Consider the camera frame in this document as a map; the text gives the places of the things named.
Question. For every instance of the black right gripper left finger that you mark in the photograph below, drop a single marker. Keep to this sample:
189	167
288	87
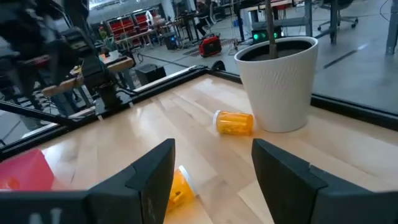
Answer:
149	186

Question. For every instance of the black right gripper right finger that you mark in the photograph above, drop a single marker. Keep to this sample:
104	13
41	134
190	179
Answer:
286	186

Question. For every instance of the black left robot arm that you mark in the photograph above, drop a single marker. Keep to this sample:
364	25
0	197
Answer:
93	71

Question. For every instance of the orange pill bottle white cap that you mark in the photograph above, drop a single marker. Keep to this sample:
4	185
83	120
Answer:
182	189
234	123

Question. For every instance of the pink plastic bin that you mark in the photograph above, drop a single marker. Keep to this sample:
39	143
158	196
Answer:
25	171

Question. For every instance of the red storage bin shelf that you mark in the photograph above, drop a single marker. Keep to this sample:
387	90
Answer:
121	26

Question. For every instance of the black box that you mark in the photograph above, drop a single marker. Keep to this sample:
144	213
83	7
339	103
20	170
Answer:
150	74

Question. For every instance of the wooden workbench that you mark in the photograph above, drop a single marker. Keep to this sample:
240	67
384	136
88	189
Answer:
121	65

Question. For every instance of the dark potting soil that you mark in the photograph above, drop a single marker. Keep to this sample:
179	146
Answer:
292	51

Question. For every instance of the red portable generator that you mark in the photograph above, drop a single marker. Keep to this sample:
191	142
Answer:
210	46

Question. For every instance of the green-lit black device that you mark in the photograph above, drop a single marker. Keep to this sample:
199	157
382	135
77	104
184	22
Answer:
259	35

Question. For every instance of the grey metal leg desk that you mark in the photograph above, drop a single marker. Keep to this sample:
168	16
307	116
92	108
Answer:
308	18

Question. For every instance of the person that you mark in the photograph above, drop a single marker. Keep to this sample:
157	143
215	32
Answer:
203	12

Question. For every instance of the office chair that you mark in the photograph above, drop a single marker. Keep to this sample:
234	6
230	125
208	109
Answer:
340	3

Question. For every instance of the grey metal post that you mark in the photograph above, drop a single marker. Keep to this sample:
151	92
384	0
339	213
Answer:
392	28

